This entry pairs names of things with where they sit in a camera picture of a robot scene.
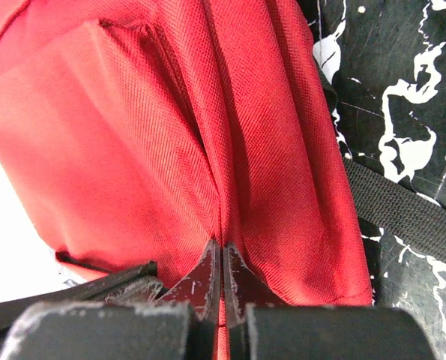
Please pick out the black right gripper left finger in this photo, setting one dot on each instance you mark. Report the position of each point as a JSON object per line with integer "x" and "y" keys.
{"x": 136, "y": 324}

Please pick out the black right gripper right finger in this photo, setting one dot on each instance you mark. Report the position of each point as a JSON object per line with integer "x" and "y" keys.
{"x": 260, "y": 325}

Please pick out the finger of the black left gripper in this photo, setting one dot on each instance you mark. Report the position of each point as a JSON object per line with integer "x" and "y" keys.
{"x": 97, "y": 290}

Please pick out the red backpack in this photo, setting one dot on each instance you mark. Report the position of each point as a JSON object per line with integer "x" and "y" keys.
{"x": 310, "y": 134}

